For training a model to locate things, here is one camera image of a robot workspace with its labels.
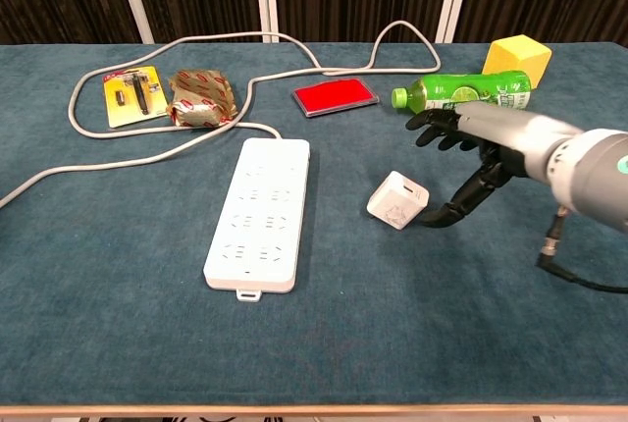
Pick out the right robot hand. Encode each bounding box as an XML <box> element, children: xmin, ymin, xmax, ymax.
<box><xmin>405</xmin><ymin>101</ymin><xmax>585</xmax><ymax>230</ymax></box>

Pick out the white plug adapter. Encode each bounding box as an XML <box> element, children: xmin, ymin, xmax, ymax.
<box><xmin>366</xmin><ymin>170</ymin><xmax>432</xmax><ymax>232</ymax></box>

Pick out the yellow foam cube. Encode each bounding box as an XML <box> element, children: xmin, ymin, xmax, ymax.
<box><xmin>481</xmin><ymin>34</ymin><xmax>552</xmax><ymax>89</ymax></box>

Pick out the green beverage bottle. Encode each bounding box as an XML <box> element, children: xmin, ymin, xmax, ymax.
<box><xmin>391</xmin><ymin>70</ymin><xmax>533</xmax><ymax>115</ymax></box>

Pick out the red ink pad case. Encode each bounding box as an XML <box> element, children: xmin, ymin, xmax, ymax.
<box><xmin>291</xmin><ymin>77</ymin><xmax>381</xmax><ymax>120</ymax></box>

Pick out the teal table cloth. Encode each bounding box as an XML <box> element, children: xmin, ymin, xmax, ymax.
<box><xmin>0</xmin><ymin>41</ymin><xmax>628</xmax><ymax>408</ymax></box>

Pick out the white power strip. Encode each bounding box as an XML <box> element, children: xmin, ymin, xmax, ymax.
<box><xmin>202</xmin><ymin>136</ymin><xmax>311</xmax><ymax>304</ymax></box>

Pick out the gold red snack packet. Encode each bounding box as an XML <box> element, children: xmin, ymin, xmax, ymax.
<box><xmin>166</xmin><ymin>68</ymin><xmax>240</xmax><ymax>130</ymax></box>

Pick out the yellow razor blister pack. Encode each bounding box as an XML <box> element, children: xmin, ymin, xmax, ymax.
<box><xmin>101</xmin><ymin>65</ymin><xmax>171</xmax><ymax>130</ymax></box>

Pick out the grey power strip cable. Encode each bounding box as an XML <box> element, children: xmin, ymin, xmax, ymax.
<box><xmin>0</xmin><ymin>20</ymin><xmax>442</xmax><ymax>210</ymax></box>

